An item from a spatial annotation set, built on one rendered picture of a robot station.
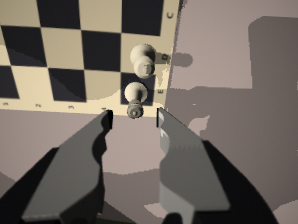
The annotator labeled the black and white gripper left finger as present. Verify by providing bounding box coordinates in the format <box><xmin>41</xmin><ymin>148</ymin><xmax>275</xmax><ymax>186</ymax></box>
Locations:
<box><xmin>0</xmin><ymin>109</ymin><xmax>113</xmax><ymax>224</ymax></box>

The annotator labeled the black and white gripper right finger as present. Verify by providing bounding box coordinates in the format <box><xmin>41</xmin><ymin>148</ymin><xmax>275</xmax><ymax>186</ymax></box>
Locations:
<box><xmin>157</xmin><ymin>107</ymin><xmax>279</xmax><ymax>224</ymax></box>

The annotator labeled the chessboard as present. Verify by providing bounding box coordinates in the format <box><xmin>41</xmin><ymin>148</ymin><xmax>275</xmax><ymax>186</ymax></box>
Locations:
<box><xmin>0</xmin><ymin>0</ymin><xmax>179</xmax><ymax>117</ymax></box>

